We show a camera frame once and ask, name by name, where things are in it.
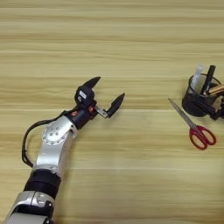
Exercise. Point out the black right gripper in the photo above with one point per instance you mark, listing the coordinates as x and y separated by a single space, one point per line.
221 110

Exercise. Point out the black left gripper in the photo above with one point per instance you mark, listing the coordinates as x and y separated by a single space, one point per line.
79 116

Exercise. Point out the black mesh pen holder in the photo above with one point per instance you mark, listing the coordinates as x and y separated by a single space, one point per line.
189 105

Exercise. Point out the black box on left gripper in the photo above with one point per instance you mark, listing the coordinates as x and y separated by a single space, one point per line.
84 96

